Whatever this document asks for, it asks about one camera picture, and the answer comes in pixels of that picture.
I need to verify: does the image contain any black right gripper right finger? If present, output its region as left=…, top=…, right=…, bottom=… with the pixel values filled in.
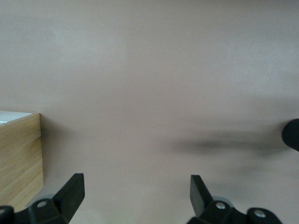
left=186, top=175, right=283, bottom=224

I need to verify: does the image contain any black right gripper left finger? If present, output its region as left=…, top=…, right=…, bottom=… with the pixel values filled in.
left=0, top=173, right=85, bottom=224

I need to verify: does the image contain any light wooden drawer cabinet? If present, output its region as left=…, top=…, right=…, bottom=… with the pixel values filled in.
left=0, top=111, right=44, bottom=210

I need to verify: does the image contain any black foam cylinder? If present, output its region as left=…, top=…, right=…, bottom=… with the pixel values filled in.
left=281, top=118, right=299, bottom=152

